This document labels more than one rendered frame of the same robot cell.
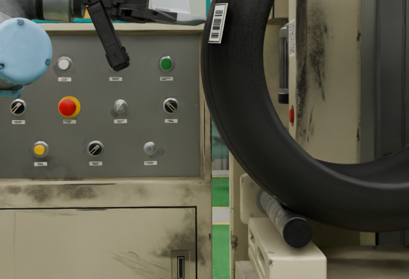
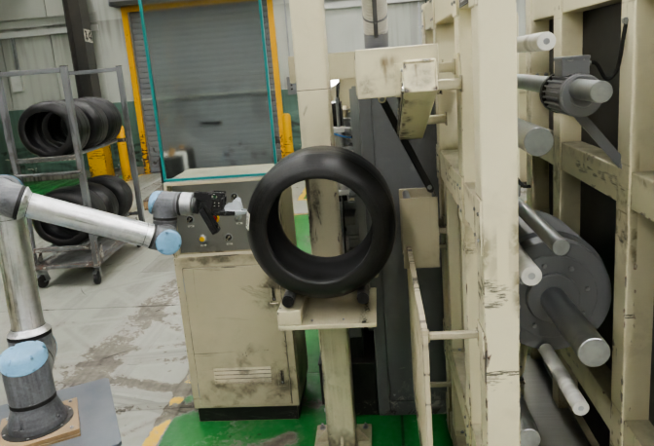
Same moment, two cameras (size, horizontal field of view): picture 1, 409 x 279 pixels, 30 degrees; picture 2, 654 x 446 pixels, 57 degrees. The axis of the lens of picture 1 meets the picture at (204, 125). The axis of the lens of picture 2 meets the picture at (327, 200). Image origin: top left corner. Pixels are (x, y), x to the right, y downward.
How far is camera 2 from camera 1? 1.24 m
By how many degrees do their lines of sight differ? 12
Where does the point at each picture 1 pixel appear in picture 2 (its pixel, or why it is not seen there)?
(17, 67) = (167, 250)
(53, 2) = (183, 210)
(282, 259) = (282, 312)
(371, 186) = (314, 283)
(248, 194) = not seen: hidden behind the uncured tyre
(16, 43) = (165, 241)
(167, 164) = not seen: hidden behind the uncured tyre
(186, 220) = not seen: hidden behind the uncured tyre
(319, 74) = (317, 212)
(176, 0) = (235, 205)
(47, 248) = (209, 285)
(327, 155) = (324, 248)
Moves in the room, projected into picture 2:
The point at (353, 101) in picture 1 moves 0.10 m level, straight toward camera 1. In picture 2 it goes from (335, 224) to (327, 231)
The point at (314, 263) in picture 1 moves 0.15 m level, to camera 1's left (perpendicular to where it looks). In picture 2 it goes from (295, 313) to (256, 315)
